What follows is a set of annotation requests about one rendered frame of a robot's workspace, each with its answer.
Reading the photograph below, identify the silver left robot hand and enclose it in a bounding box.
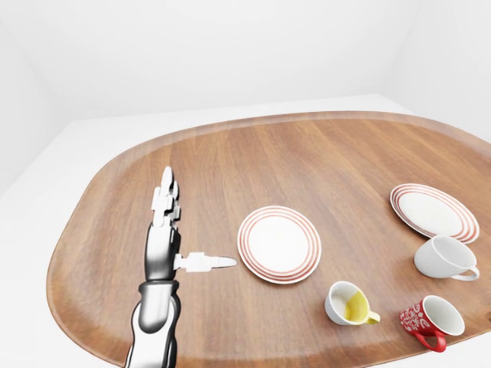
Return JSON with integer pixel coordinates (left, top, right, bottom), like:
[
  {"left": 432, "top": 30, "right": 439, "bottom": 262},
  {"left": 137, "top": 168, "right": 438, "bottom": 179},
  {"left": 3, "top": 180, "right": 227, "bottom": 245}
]
[{"left": 143, "top": 166, "right": 239, "bottom": 284}]

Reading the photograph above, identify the white plate with red rings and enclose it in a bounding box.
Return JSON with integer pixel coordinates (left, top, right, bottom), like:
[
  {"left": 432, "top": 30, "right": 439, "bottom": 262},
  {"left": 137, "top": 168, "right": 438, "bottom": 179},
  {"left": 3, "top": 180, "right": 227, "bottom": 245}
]
[
  {"left": 236, "top": 205, "right": 322, "bottom": 285},
  {"left": 390, "top": 183, "right": 480, "bottom": 245}
]

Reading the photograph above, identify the white mug with yellow inside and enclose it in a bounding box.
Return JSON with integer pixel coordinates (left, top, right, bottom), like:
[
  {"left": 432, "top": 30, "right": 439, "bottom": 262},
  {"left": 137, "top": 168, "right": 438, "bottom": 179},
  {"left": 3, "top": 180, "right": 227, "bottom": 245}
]
[{"left": 325, "top": 281, "right": 381, "bottom": 327}]

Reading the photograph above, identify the red patterned mug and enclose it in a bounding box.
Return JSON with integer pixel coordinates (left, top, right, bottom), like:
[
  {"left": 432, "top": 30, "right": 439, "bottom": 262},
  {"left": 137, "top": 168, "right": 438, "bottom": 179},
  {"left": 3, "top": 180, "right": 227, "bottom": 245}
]
[{"left": 399, "top": 294, "right": 466, "bottom": 353}]

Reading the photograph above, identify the plain white mug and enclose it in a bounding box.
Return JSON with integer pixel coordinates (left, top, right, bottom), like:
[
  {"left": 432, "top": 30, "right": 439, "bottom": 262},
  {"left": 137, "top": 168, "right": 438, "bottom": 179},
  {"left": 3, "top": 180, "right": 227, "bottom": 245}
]
[{"left": 414, "top": 235, "right": 481, "bottom": 282}]

